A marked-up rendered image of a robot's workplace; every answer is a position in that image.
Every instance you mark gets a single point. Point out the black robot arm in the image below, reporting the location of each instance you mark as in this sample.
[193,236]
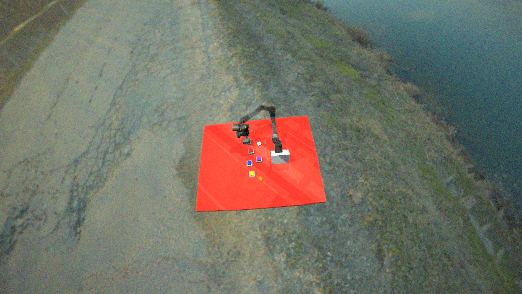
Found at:
[244,127]

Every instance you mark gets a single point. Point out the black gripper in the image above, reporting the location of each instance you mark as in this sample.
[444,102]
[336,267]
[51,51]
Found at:
[246,140]

